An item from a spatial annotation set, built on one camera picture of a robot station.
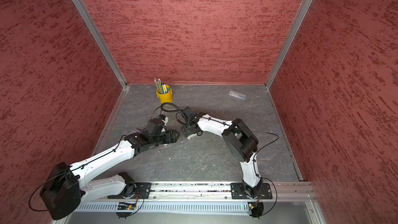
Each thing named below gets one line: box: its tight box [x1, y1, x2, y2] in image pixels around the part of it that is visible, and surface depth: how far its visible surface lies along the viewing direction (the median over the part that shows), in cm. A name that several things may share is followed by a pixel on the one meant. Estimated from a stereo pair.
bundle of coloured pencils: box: [153, 77, 171, 94], surface depth 105 cm
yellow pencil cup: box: [155, 84, 174, 104], surface depth 106 cm
